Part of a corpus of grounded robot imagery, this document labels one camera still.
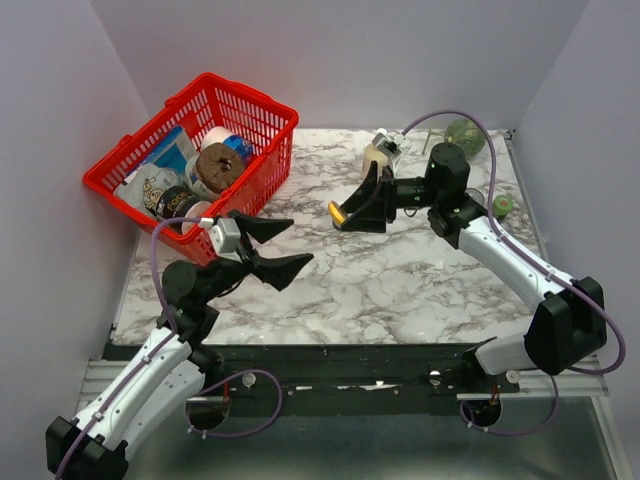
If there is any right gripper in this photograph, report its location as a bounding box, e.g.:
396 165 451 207
338 162 441 234

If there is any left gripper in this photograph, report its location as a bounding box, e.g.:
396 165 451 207
200 210 315 304

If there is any orange pill dish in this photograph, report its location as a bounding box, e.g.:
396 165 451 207
327 201 348 228

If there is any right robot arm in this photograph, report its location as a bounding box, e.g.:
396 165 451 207
328 143 607 392

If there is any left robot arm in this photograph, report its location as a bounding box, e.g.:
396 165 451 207
45 210 313 479

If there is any beige soap pump bottle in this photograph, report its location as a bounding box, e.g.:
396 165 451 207
362 128 394 178

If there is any brown round cork block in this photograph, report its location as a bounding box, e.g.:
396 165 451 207
195 142 245 195

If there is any white printed cup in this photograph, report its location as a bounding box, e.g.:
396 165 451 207
184 155 220 202

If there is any black face cream tub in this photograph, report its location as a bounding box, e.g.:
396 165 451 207
156 185 212 220

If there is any white blue tissue roll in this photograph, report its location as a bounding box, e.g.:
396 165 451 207
200 126 254 166

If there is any green melon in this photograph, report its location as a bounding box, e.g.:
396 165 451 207
445 118 486 159

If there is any green cylinder bottle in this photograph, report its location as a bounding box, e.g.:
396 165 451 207
492 194 515 222

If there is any blue white packet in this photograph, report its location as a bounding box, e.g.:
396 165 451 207
122 125 196 184

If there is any silver cartoon snack bag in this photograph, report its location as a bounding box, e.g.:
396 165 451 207
114 163 182 218

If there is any red plastic shopping basket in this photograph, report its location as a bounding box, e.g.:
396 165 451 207
83 72 299 233

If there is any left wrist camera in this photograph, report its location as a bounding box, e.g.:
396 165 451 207
199 217 241 260

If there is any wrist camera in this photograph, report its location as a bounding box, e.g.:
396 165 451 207
199 217 241 260
372 128 409 174

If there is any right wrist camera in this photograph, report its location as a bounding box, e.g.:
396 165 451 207
372 128 409 174

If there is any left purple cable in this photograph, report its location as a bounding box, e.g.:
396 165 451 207
52 217 211 480

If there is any purple cable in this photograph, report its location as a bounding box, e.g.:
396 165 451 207
399 110 627 375
52 217 211 480

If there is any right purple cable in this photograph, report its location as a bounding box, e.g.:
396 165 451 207
399 110 627 375

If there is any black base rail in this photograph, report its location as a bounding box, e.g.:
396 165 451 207
102 343 556 419

